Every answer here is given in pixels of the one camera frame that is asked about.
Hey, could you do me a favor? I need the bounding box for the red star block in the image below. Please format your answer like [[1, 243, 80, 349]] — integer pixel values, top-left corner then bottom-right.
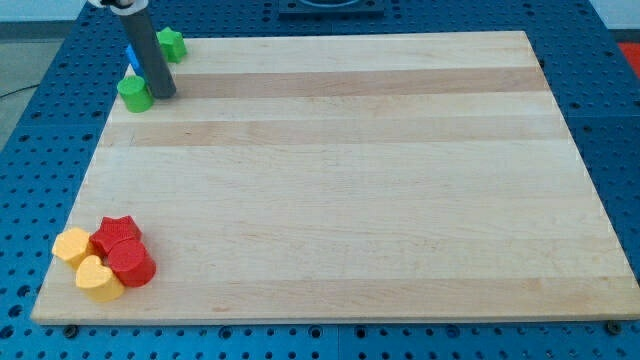
[[89, 215, 142, 257]]

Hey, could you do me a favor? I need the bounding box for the green star block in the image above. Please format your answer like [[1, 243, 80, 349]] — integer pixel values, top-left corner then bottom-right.
[[156, 27, 187, 63]]

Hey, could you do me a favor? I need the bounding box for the black cable on floor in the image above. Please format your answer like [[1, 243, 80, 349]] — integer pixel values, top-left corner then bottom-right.
[[0, 83, 40, 100]]

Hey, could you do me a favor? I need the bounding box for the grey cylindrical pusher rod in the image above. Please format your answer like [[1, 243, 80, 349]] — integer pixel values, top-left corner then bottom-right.
[[118, 7, 176, 99]]

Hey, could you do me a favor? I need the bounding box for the wooden board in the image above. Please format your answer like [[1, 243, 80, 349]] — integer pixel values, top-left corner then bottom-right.
[[32, 31, 639, 325]]

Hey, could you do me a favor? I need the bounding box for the red circle block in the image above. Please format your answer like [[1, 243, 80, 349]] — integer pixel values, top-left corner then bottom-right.
[[107, 240, 156, 287]]

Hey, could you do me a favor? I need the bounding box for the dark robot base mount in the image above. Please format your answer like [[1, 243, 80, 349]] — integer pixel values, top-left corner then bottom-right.
[[278, 0, 386, 19]]

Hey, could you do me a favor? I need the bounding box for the yellow hexagon block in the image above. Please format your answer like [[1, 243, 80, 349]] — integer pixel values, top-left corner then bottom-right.
[[52, 227, 98, 270]]

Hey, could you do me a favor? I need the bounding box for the blue block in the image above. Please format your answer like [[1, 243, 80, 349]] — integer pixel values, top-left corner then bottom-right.
[[125, 44, 144, 77]]

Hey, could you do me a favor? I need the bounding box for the yellow heart block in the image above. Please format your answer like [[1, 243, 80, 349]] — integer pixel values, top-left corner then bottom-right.
[[75, 255, 125, 302]]

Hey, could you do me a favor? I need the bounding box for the green circle block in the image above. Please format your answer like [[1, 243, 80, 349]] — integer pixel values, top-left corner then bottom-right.
[[116, 75, 154, 113]]

